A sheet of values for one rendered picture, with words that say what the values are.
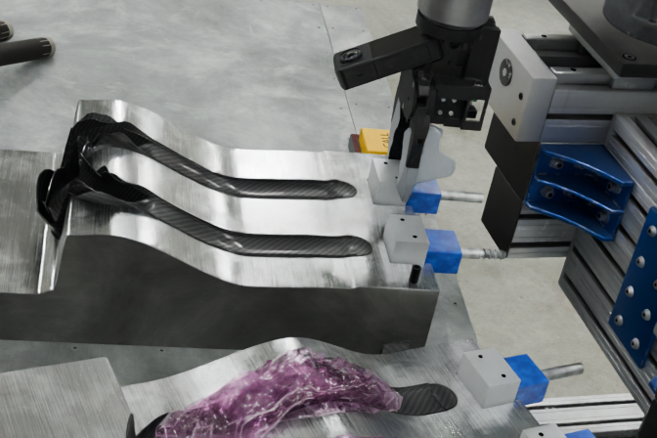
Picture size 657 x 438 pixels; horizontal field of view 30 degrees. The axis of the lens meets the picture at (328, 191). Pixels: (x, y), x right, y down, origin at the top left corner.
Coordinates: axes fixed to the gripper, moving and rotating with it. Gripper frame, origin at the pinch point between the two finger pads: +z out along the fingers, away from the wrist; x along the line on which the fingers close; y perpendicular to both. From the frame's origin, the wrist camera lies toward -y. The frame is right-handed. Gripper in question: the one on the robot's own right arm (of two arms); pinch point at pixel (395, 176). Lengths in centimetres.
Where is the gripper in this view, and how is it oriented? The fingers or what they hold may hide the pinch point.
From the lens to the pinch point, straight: 136.6
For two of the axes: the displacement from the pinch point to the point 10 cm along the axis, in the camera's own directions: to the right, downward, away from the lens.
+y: 9.8, 0.7, 1.9
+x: -1.3, -5.5, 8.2
